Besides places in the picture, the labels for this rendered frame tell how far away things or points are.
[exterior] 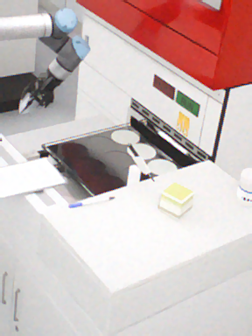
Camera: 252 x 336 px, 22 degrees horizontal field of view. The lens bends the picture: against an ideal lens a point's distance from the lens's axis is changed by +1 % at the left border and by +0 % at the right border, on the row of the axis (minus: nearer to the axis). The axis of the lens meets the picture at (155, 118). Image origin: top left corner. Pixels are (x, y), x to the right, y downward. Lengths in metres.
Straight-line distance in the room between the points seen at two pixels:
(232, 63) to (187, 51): 0.15
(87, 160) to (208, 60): 0.53
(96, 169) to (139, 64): 0.45
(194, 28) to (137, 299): 0.83
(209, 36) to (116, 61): 0.60
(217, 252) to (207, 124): 0.49
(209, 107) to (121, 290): 0.74
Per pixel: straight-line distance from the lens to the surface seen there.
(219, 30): 1.96
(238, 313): 2.12
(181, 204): 1.84
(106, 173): 2.13
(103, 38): 2.55
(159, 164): 2.22
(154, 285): 1.72
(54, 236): 1.81
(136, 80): 2.41
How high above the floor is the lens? 2.09
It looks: 28 degrees down
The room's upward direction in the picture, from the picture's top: 9 degrees clockwise
